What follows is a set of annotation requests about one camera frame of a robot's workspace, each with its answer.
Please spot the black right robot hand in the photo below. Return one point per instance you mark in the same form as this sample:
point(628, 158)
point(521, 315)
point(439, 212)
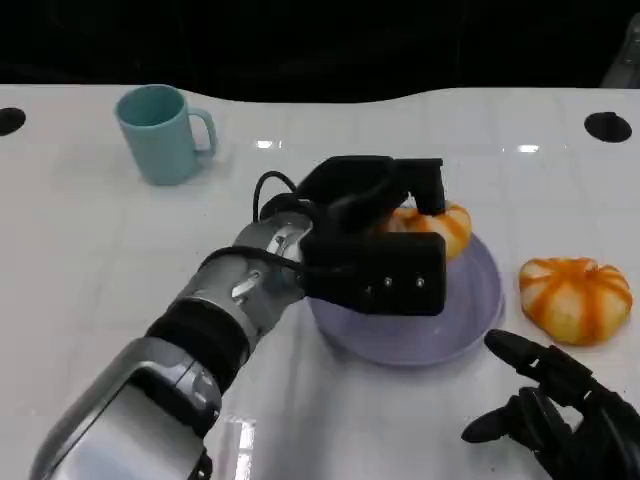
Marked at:
point(590, 425)

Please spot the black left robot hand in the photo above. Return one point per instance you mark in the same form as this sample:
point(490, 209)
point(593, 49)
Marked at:
point(350, 185)

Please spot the orange and white toy bread roll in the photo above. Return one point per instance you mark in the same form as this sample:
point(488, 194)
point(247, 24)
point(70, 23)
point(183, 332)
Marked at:
point(455, 227)
point(575, 300)

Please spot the lilac plate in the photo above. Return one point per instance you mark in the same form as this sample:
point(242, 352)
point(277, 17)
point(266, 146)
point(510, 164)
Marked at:
point(400, 340)

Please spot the pale green mug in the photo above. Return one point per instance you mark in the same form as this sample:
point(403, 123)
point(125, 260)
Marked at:
point(157, 140)

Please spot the grey background object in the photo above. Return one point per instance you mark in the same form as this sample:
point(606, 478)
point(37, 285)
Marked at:
point(625, 60)

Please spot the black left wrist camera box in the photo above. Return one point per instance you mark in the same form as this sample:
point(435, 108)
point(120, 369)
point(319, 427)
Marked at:
point(380, 275)

